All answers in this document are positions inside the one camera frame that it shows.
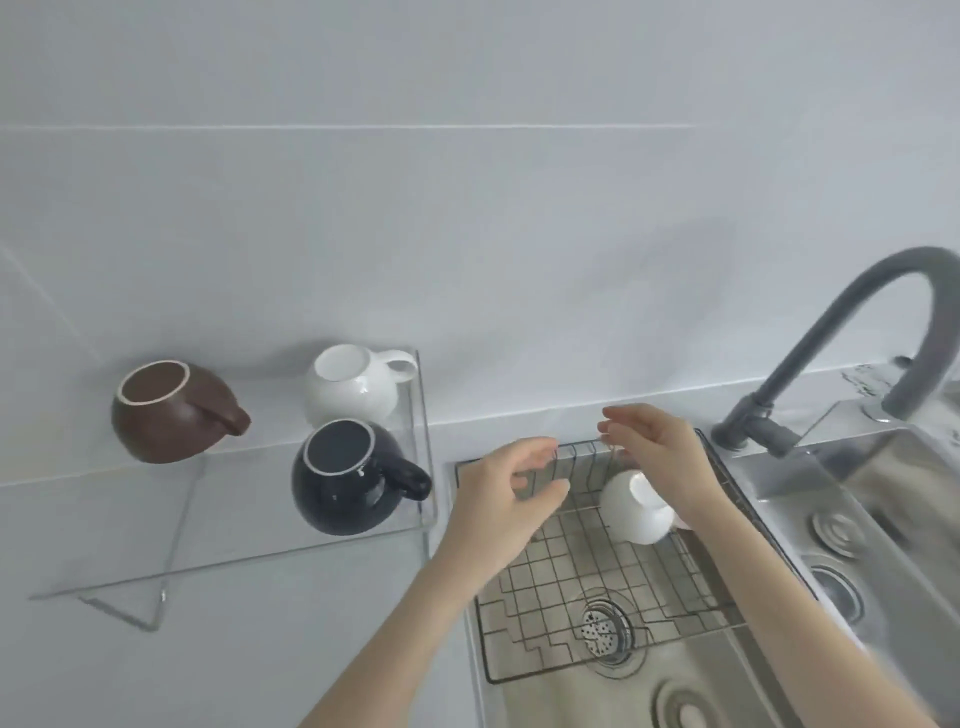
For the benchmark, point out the person's left hand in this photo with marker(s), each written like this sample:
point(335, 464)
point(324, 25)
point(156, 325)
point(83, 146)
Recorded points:
point(480, 510)

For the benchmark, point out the person's right hand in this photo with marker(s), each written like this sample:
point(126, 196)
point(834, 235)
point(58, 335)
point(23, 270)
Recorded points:
point(667, 457)

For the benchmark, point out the person's right thumb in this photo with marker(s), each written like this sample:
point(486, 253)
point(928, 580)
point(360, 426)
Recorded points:
point(621, 435)

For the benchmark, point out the person's left thumb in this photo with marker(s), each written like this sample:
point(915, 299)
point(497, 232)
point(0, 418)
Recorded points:
point(544, 504)

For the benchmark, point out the person's right forearm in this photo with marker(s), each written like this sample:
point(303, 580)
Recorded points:
point(787, 622)

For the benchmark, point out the person's left forearm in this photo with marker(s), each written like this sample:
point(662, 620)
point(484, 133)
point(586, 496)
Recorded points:
point(405, 645)

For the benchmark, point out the small white cup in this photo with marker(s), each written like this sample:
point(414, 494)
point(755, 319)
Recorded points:
point(634, 517)

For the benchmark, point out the perforated steel drain strainer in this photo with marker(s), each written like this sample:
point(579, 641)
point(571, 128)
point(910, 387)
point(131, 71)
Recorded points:
point(602, 631)

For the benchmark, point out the dark navy ceramic mug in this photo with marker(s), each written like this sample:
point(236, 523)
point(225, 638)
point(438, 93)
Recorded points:
point(345, 495)

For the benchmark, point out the white ceramic mug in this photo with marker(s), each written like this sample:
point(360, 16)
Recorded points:
point(345, 394)

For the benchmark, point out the grey gooseneck faucet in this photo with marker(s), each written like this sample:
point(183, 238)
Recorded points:
point(832, 330)

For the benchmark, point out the round steel cup rinser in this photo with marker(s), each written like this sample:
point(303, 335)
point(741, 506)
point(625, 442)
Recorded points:
point(838, 532)

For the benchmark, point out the round steel sink cap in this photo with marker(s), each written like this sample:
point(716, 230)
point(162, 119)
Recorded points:
point(682, 709)

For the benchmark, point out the stainless steel sink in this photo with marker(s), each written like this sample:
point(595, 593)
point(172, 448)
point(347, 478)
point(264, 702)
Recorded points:
point(885, 480)

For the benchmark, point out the round steel drain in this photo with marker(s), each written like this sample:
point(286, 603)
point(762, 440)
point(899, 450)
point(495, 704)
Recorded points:
point(838, 594)

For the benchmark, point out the clear acrylic shelf riser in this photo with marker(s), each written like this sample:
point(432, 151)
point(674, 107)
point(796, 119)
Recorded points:
point(247, 525)

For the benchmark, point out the brown ceramic mug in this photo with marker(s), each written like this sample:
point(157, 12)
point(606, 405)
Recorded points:
point(161, 424)

